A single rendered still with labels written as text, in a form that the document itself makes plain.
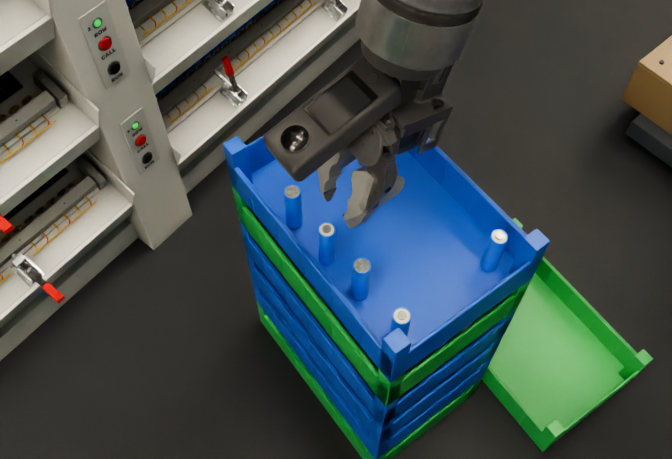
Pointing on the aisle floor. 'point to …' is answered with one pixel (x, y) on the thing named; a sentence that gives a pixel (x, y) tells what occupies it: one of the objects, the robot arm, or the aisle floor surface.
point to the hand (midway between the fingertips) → (336, 207)
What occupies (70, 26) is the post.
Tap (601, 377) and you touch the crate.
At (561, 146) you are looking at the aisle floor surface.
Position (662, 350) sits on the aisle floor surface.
